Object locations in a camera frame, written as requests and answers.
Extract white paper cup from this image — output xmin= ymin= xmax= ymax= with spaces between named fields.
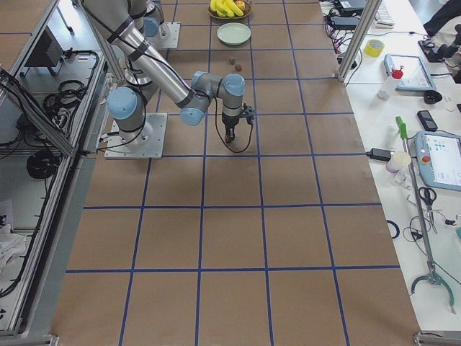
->
xmin=386 ymin=151 xmax=411 ymax=173

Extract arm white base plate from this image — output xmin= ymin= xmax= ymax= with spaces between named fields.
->
xmin=104 ymin=113 xmax=168 ymax=159
xmin=159 ymin=22 xmax=181 ymax=49

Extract long reacher grabber tool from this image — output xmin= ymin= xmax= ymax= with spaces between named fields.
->
xmin=395 ymin=115 xmax=457 ymax=314

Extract black power adapter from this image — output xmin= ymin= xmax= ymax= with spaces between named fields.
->
xmin=366 ymin=148 xmax=393 ymax=162

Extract light green plate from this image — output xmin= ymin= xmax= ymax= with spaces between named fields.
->
xmin=217 ymin=22 xmax=251 ymax=45

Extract blue teach pendant far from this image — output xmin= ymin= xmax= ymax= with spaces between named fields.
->
xmin=383 ymin=53 xmax=437 ymax=92

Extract black scissors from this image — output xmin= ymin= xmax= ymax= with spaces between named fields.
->
xmin=419 ymin=187 xmax=437 ymax=234

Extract yellow tape roll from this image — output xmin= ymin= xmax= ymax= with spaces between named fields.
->
xmin=364 ymin=39 xmax=385 ymax=58

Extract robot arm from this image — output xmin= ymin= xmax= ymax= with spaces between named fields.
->
xmin=81 ymin=1 xmax=254 ymax=145
xmin=143 ymin=0 xmax=169 ymax=48

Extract blue teach pendant near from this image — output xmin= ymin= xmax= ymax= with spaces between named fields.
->
xmin=414 ymin=131 xmax=460 ymax=191

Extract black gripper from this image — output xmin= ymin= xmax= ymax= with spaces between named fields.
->
xmin=222 ymin=103 xmax=255 ymax=142

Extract brown wicker basket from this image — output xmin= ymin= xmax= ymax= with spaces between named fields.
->
xmin=207 ymin=2 xmax=253 ymax=20

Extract blue teach pendant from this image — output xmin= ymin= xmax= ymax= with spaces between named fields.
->
xmin=383 ymin=53 xmax=437 ymax=92
xmin=414 ymin=131 xmax=460 ymax=191

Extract black phone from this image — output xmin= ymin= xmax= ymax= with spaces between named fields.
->
xmin=416 ymin=110 xmax=438 ymax=132

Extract yellow banana bunch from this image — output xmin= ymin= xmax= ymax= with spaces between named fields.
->
xmin=210 ymin=0 xmax=243 ymax=17

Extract black power brick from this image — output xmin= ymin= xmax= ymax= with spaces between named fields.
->
xmin=328 ymin=17 xmax=359 ymax=30

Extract red yellow apple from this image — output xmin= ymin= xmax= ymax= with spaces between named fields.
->
xmin=235 ymin=1 xmax=246 ymax=12

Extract clear bottle red cap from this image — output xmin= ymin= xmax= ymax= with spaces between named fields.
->
xmin=377 ymin=66 xmax=403 ymax=100

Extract aluminium frame post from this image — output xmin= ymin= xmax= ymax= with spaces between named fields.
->
xmin=337 ymin=0 xmax=381 ymax=81

